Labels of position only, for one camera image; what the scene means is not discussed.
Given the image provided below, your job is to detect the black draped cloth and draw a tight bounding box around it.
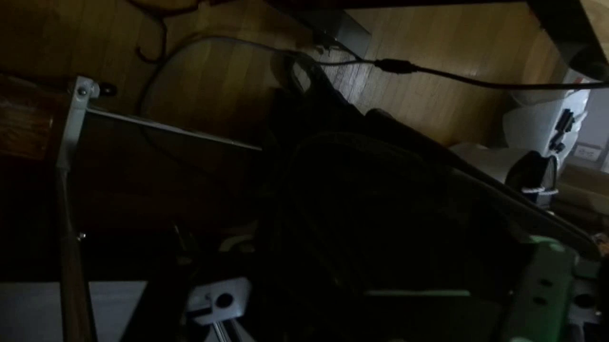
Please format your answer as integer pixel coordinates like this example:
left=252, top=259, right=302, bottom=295
left=254, top=56, right=574, bottom=342

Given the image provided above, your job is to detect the grey metal bracket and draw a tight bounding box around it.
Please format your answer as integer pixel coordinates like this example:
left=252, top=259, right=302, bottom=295
left=184, top=276, right=256, bottom=342

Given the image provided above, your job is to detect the chrome garment rack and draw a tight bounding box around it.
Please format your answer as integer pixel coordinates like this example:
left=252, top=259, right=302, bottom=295
left=56, top=75, right=265, bottom=342

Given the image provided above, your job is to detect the green block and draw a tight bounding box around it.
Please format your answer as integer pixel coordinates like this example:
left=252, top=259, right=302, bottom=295
left=501, top=234, right=609, bottom=342

